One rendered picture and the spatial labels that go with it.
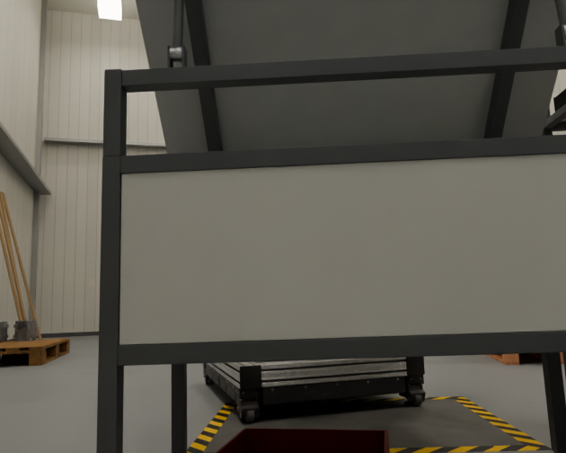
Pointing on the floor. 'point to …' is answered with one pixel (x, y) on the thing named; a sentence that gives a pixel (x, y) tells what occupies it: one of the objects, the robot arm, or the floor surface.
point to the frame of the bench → (272, 350)
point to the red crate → (307, 441)
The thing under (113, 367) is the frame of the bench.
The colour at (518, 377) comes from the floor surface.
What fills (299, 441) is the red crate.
